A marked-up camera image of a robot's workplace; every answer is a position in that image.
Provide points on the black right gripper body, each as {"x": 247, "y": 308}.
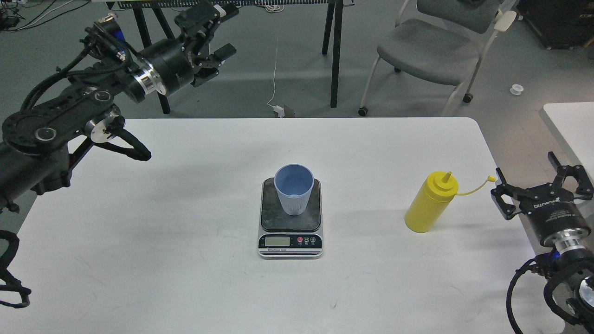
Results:
{"x": 552, "y": 211}

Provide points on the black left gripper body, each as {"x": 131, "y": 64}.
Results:
{"x": 163, "y": 67}

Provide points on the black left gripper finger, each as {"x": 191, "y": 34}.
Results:
{"x": 199, "y": 22}
{"x": 207, "y": 67}

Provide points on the yellow squeeze bottle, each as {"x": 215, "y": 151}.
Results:
{"x": 434, "y": 196}

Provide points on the blue ribbed plastic cup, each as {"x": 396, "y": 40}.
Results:
{"x": 293, "y": 184}

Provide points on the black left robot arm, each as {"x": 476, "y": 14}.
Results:
{"x": 70, "y": 112}

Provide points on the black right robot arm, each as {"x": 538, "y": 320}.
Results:
{"x": 569, "y": 265}

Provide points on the digital kitchen scale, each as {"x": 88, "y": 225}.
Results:
{"x": 281, "y": 235}

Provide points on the black-legged background table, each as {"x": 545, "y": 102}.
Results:
{"x": 332, "y": 37}

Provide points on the white side table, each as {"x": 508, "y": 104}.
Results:
{"x": 572, "y": 125}

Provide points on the black cabinet in corner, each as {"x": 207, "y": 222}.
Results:
{"x": 559, "y": 24}

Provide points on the grey office chair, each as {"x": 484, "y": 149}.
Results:
{"x": 439, "y": 55}

